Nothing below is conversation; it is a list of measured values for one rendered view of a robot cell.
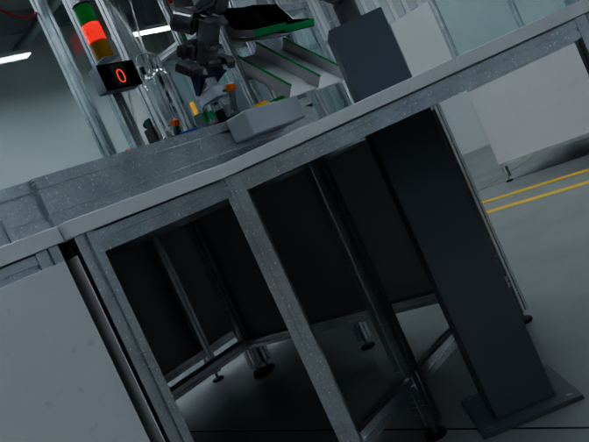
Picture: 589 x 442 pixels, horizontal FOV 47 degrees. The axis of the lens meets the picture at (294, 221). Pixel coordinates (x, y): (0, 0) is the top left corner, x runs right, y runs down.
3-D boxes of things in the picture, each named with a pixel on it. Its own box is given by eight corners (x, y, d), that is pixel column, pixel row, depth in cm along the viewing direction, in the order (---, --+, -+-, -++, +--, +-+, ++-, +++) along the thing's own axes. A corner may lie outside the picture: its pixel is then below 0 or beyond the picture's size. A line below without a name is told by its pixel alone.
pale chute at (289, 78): (318, 88, 207) (321, 74, 204) (288, 98, 198) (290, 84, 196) (255, 54, 221) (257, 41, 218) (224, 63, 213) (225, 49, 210)
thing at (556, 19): (606, 3, 140) (600, -10, 140) (210, 183, 146) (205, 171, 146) (510, 59, 210) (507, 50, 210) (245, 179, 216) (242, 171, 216)
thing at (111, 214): (439, 93, 230) (436, 85, 229) (71, 238, 116) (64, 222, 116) (187, 214, 321) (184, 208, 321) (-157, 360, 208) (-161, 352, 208)
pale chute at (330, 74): (344, 81, 218) (347, 67, 216) (316, 90, 210) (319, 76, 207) (282, 49, 232) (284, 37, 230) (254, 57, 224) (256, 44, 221)
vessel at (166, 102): (203, 125, 286) (166, 42, 284) (180, 132, 276) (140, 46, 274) (183, 138, 295) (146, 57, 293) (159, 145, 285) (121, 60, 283)
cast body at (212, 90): (227, 94, 188) (216, 70, 188) (216, 96, 185) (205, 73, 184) (208, 106, 193) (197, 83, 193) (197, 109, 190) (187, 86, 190)
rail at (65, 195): (324, 129, 191) (308, 93, 190) (56, 229, 123) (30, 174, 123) (309, 136, 194) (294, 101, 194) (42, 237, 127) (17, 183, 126)
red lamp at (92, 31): (109, 36, 181) (102, 19, 180) (95, 39, 177) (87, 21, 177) (100, 45, 184) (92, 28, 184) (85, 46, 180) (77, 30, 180)
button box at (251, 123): (306, 116, 175) (296, 94, 174) (255, 133, 159) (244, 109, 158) (287, 126, 179) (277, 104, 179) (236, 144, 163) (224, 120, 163)
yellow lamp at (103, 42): (118, 53, 181) (110, 37, 181) (103, 56, 177) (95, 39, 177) (108, 62, 184) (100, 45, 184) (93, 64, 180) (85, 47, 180)
